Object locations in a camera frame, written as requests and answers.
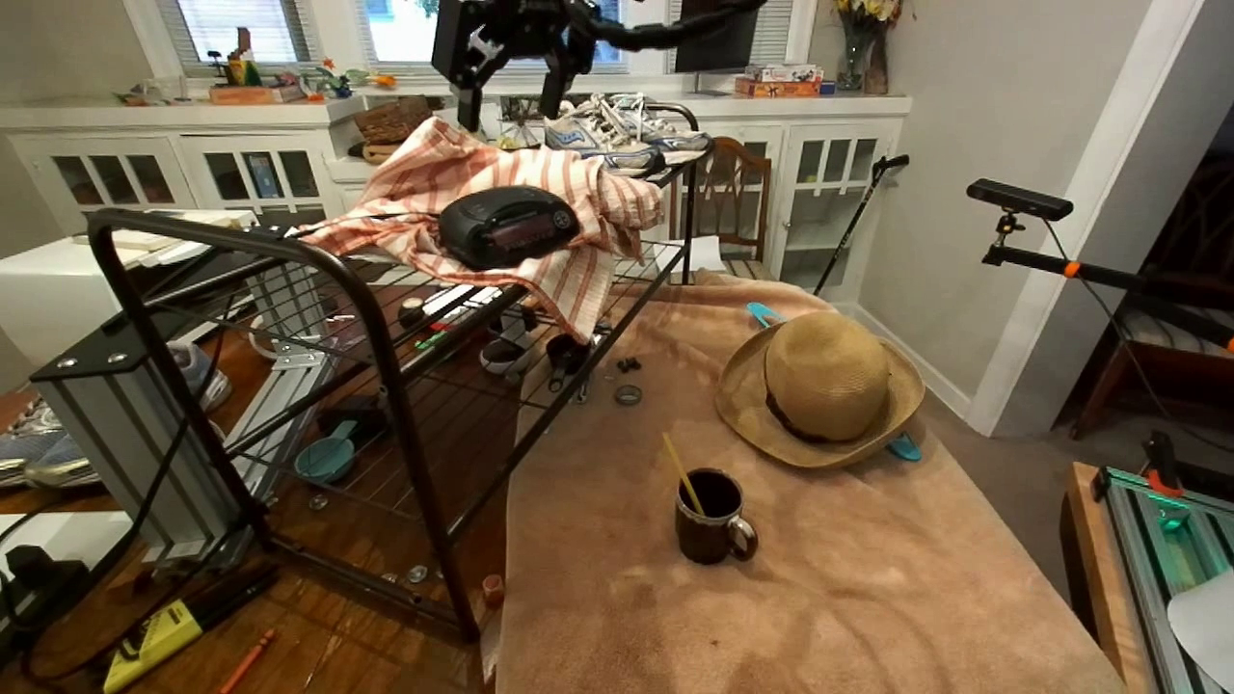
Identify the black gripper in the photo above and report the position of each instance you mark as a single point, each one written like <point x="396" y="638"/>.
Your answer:
<point x="508" y="27"/>

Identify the orange white striped cloth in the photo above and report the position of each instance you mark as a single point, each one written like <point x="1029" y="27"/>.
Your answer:
<point x="566" y="185"/>

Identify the grey white sneaker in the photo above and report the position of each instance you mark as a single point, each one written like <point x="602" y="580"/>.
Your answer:
<point x="668" y="124"/>
<point x="600" y="139"/>

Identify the brown wicker basket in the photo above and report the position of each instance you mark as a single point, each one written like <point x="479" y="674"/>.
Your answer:
<point x="393" y="120"/>

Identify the black monitor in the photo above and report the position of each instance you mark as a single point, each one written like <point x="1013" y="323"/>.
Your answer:
<point x="714" y="45"/>

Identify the brown wooden chair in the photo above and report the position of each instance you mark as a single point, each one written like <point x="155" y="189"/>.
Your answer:
<point x="733" y="193"/>

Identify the orange box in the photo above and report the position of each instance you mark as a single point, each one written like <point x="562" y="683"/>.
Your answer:
<point x="783" y="88"/>

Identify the small colourful figurine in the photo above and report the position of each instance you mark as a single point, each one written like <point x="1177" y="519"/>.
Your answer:
<point x="241" y="62"/>

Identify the black metal shelf rack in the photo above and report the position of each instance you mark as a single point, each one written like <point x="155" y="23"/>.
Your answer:
<point x="389" y="347"/>

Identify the tall white glass-door cabinet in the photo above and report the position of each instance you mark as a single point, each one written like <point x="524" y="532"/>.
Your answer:
<point x="816" y="178"/>

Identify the long white glass-door cabinet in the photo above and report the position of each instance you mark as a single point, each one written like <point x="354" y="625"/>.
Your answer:
<point x="169" y="139"/>

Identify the vase with flowers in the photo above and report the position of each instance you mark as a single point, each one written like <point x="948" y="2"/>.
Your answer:
<point x="866" y="45"/>

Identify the white slatted rack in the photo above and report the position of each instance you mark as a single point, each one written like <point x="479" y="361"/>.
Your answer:
<point x="274" y="410"/>

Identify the wooden stick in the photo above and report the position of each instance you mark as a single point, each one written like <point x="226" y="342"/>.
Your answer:
<point x="681" y="463"/>

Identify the teal bowl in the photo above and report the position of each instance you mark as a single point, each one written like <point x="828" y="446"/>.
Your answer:
<point x="327" y="459"/>

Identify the tan straw hat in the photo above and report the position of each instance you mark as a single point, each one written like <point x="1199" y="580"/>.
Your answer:
<point x="823" y="381"/>

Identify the dark brown mug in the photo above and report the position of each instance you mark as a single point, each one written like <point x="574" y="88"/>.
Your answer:
<point x="706" y="527"/>

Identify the grey ribbed box black lid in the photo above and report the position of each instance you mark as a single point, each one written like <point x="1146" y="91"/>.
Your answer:
<point x="141" y="450"/>

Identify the blue grey sneaker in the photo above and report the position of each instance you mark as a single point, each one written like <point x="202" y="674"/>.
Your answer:
<point x="46" y="450"/>

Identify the tan table cloth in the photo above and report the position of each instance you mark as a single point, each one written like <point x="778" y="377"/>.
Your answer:
<point x="835" y="593"/>

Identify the orange pen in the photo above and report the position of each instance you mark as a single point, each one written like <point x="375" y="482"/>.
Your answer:
<point x="246" y="662"/>

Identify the yellow black tool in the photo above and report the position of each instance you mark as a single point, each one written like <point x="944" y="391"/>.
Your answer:
<point x="152" y="638"/>

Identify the brown wooden crate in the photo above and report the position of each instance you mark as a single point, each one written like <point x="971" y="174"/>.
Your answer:
<point x="1157" y="381"/>

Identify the black camera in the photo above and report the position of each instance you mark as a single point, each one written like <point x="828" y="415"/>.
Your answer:
<point x="1019" y="197"/>

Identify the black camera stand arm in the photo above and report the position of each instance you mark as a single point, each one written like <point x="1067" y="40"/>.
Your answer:
<point x="1132" y="279"/>

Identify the teal metal frame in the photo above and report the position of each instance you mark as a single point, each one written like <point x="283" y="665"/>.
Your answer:
<point x="1161" y="540"/>

